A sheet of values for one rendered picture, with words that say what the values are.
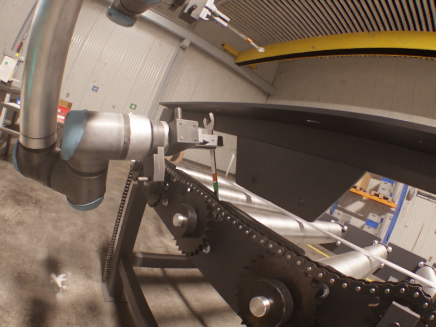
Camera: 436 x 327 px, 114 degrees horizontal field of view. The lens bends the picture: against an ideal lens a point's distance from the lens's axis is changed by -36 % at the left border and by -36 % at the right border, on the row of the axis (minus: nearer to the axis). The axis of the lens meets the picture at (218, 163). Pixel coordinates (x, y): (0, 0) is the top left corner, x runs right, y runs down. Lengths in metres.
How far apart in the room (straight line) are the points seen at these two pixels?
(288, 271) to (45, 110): 0.49
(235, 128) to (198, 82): 11.17
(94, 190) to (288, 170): 0.39
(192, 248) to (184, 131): 0.27
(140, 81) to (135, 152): 10.33
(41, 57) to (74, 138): 0.15
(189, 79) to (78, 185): 11.18
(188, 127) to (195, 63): 11.39
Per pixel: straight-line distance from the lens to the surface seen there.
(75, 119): 0.39
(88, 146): 0.39
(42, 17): 0.41
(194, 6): 0.68
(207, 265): 0.56
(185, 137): 0.42
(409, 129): 0.31
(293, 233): 0.80
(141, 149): 0.41
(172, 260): 1.40
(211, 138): 0.51
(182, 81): 11.37
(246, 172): 0.51
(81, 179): 0.44
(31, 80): 0.43
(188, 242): 0.54
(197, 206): 0.52
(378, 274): 1.31
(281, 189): 0.44
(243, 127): 0.58
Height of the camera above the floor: 1.04
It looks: 3 degrees down
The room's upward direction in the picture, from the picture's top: 21 degrees clockwise
